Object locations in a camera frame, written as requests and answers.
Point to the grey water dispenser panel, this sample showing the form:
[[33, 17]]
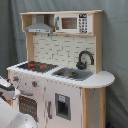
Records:
[[62, 104]]

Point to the grey toy sink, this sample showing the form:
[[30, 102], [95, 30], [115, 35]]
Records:
[[73, 74]]

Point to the toy oven door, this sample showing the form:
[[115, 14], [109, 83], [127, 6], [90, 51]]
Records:
[[28, 103]]

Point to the red stove knob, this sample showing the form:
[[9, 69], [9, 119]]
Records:
[[34, 83], [15, 78]]

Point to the grey range hood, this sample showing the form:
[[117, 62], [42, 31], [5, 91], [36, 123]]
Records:
[[39, 26]]

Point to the right red stove knob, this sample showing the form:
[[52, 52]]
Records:
[[34, 83]]

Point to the toy microwave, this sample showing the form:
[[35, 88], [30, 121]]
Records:
[[73, 23]]

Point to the black toy stovetop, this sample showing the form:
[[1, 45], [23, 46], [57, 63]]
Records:
[[37, 66]]

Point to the grey fabric backdrop curtain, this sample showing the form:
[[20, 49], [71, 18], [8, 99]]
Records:
[[114, 43]]

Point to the grey cabinet door handle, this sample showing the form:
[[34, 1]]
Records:
[[49, 110]]

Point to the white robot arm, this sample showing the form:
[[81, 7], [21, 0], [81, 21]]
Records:
[[9, 117]]

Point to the left red stove knob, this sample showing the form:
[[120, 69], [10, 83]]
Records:
[[15, 78]]

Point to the wooden toy kitchen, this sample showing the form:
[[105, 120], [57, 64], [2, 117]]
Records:
[[81, 51]]

